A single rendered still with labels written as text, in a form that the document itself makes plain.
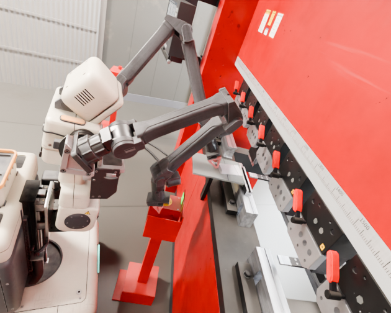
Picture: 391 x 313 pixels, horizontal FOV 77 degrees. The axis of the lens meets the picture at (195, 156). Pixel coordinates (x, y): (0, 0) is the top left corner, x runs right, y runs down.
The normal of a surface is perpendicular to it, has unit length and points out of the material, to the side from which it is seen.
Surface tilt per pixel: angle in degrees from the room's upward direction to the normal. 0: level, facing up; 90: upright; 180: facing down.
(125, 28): 90
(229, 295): 0
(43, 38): 90
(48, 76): 90
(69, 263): 0
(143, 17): 90
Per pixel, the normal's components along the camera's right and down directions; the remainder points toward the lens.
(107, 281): 0.29, -0.80
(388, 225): -0.96, -0.22
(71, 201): 0.28, 0.60
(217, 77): 0.04, 0.56
